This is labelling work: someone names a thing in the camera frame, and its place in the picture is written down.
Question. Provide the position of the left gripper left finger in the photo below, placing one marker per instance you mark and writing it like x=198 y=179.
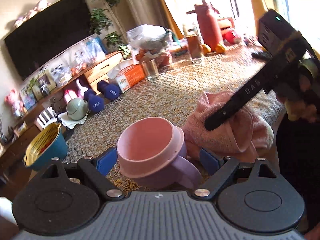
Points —
x=93 y=172

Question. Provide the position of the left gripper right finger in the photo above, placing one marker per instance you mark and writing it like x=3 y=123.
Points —
x=221 y=171

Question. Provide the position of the pink towel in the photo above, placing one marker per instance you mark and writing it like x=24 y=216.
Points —
x=245 y=136

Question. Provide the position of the pink and lilac colander bowl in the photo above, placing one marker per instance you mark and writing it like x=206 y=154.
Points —
x=152 y=152

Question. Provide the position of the person's right hand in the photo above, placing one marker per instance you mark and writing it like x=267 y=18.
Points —
x=297 y=109

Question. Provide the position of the black remote control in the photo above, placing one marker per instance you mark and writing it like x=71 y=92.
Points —
x=262 y=55

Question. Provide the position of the teal bowl with yellow strainer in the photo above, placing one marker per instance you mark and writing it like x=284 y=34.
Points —
x=48 y=144

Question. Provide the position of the white cloth under pot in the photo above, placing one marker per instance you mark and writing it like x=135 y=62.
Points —
x=69 y=123

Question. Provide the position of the green ceramic pot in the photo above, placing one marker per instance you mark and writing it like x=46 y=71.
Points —
x=77 y=109

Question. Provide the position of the blue dumbbell left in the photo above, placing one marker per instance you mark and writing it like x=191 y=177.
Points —
x=95 y=103

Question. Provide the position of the blue dumbbell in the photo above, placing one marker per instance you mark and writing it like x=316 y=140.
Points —
x=95 y=103
x=109 y=91

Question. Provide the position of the red container on table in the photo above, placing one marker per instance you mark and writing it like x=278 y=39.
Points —
x=228 y=32

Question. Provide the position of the orange fruit right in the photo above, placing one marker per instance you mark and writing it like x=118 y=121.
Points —
x=220 y=48

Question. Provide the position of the orange fruit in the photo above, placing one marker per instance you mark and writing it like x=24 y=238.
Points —
x=206 y=49
x=220 y=48

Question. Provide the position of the blue dumbbell right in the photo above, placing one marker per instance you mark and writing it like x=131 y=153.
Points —
x=109 y=91

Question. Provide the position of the wooden tv console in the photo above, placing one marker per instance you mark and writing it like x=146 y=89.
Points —
x=88 y=78

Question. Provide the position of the red water jug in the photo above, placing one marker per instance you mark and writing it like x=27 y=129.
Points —
x=207 y=18

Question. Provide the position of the orange fruit left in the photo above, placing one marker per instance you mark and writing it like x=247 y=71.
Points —
x=206 y=49

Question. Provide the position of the framed photo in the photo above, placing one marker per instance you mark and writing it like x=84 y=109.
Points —
x=44 y=85

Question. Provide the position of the orange tissue box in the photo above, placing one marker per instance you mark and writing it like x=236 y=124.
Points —
x=126 y=74

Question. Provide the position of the pink plush bear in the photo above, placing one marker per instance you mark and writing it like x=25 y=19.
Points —
x=17 y=107

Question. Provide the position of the clear drinking glass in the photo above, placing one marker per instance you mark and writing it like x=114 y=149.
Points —
x=150 y=69

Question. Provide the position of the plastic bag of fruit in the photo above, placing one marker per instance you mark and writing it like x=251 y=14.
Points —
x=150 y=42

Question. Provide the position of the yellow curtain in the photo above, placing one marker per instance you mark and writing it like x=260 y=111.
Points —
x=170 y=20

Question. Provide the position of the green potted tree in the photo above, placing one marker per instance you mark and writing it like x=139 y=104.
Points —
x=105 y=22

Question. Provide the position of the plush toys on television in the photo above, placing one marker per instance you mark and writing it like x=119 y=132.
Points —
x=41 y=5

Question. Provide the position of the black wall television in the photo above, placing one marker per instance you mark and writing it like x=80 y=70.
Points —
x=47 y=34

